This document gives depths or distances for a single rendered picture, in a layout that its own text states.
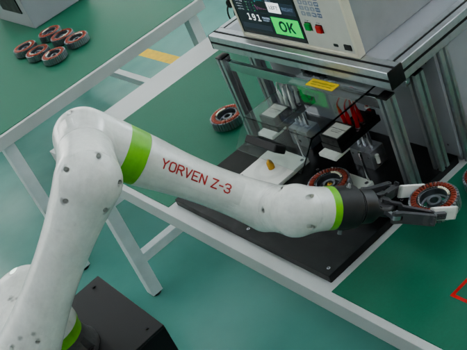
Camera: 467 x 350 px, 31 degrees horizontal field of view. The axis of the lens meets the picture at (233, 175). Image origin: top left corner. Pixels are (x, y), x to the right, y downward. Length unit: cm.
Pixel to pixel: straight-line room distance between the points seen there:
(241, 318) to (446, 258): 133
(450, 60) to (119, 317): 97
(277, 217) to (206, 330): 149
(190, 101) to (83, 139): 136
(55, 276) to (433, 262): 82
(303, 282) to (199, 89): 116
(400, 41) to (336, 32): 15
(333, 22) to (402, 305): 65
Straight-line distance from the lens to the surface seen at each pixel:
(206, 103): 282
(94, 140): 154
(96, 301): 206
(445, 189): 190
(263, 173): 229
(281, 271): 200
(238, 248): 213
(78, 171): 147
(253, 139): 190
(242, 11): 220
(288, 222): 165
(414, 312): 179
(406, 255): 192
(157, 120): 286
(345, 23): 190
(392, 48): 193
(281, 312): 303
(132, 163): 164
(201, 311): 319
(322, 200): 168
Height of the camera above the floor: 202
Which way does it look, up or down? 32 degrees down
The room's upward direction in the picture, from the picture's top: 25 degrees counter-clockwise
